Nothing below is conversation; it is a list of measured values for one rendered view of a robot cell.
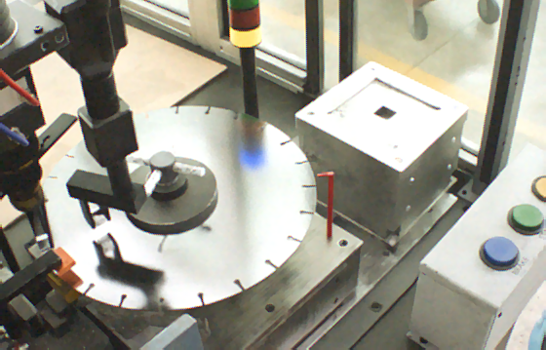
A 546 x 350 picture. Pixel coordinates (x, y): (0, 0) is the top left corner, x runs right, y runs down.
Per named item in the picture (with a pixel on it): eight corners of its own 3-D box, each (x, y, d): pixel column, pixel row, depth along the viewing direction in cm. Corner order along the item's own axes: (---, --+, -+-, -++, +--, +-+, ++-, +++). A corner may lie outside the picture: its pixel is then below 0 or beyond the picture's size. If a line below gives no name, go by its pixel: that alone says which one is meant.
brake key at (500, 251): (491, 242, 80) (495, 230, 78) (520, 257, 78) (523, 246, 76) (475, 261, 78) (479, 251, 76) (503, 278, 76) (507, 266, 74)
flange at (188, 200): (214, 157, 84) (213, 140, 82) (220, 224, 76) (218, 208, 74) (124, 167, 83) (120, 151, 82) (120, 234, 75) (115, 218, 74)
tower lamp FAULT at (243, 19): (245, 11, 100) (243, -7, 98) (267, 19, 98) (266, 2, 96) (222, 22, 98) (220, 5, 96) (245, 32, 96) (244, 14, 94)
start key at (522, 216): (518, 210, 83) (521, 198, 82) (544, 223, 81) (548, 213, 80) (503, 227, 81) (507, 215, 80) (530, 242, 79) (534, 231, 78)
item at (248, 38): (246, 29, 102) (245, 12, 100) (268, 38, 100) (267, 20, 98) (223, 41, 100) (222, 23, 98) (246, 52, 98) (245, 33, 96)
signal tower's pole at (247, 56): (254, 150, 116) (246, 34, 101) (265, 156, 115) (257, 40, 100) (244, 157, 115) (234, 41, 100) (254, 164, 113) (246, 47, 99)
